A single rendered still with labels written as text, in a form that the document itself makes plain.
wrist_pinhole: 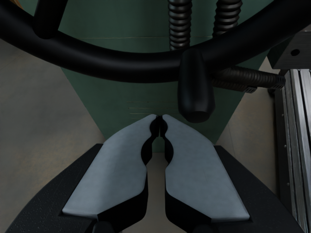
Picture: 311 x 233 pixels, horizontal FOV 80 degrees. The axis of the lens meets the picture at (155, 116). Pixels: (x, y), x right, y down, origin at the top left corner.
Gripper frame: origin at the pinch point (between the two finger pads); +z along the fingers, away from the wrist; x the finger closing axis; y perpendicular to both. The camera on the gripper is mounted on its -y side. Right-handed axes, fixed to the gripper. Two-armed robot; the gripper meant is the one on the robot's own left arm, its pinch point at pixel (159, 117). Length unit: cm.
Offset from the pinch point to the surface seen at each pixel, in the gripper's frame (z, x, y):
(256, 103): 79, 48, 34
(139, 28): 24.9, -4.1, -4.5
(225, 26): 9.9, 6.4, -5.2
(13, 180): 44, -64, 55
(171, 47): 11.6, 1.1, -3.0
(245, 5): 23.1, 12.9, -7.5
